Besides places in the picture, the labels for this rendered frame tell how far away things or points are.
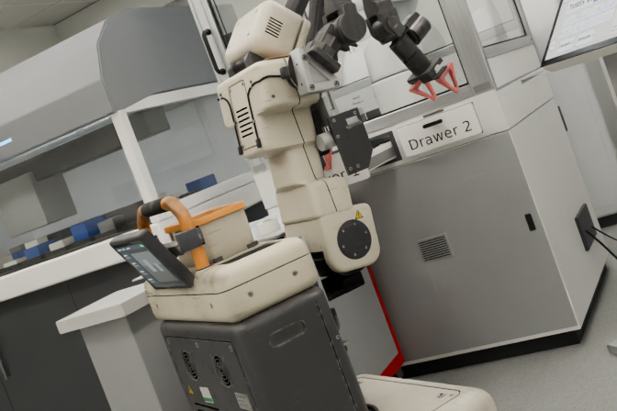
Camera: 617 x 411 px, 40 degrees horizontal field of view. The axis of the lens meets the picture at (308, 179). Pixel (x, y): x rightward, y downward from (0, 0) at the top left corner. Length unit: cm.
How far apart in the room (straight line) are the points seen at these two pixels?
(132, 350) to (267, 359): 74
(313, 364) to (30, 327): 227
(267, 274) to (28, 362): 236
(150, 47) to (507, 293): 178
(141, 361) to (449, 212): 122
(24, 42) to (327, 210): 612
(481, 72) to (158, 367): 144
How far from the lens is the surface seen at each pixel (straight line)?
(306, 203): 220
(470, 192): 305
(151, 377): 258
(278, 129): 218
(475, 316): 319
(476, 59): 298
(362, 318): 306
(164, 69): 372
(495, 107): 298
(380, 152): 298
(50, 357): 403
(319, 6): 272
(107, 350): 264
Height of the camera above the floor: 102
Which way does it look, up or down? 3 degrees down
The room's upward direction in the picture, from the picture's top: 20 degrees counter-clockwise
